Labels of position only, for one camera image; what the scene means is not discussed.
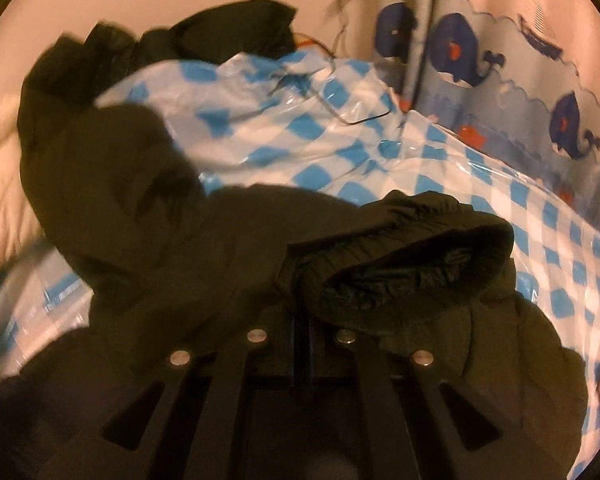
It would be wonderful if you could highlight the black garment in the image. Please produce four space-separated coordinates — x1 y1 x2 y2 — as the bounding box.
140 0 301 63

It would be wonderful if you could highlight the thin socket wire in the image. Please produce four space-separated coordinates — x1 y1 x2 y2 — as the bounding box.
325 0 355 61

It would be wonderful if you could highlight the blue checkered plastic sheet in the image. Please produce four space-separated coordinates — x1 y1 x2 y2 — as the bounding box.
0 52 600 480

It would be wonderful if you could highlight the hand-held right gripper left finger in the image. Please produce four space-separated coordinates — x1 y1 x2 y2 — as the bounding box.
45 320 302 480

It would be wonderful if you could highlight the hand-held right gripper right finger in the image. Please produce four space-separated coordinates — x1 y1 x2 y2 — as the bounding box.
304 322 548 480

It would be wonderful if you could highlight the whale print curtain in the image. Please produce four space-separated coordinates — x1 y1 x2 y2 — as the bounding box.
374 0 600 261

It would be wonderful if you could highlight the black cable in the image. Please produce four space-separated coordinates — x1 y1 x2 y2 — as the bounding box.
267 57 398 126

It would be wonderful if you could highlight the white blanket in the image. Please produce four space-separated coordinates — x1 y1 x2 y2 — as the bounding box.
0 95 46 281

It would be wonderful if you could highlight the dark olive puffer jacket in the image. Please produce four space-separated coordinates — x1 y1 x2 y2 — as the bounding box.
0 22 588 480

